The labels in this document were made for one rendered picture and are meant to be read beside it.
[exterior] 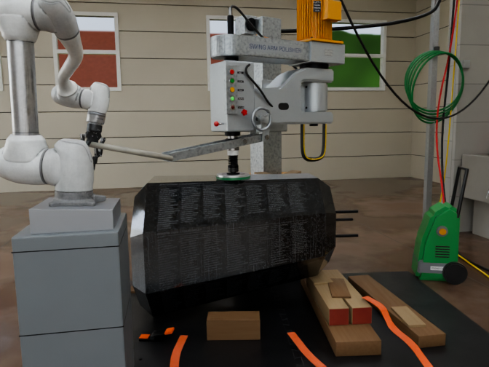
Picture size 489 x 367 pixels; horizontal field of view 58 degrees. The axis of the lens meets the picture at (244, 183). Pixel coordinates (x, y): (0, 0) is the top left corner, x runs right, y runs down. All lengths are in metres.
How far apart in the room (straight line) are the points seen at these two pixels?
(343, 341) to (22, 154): 1.76
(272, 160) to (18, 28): 2.25
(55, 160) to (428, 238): 2.69
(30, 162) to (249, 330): 1.44
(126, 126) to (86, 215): 7.09
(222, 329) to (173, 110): 6.71
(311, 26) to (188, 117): 6.01
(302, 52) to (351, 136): 6.81
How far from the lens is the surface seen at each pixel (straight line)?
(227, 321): 2.56
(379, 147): 10.00
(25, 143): 2.00
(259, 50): 2.79
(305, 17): 3.14
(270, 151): 3.61
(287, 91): 2.90
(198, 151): 2.61
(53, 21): 1.98
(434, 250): 3.65
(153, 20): 9.08
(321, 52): 3.07
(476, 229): 5.33
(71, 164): 1.93
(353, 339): 2.48
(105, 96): 2.37
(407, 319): 2.78
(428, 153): 4.97
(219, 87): 2.72
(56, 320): 1.97
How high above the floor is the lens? 1.22
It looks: 8 degrees down
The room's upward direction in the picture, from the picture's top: 1 degrees counter-clockwise
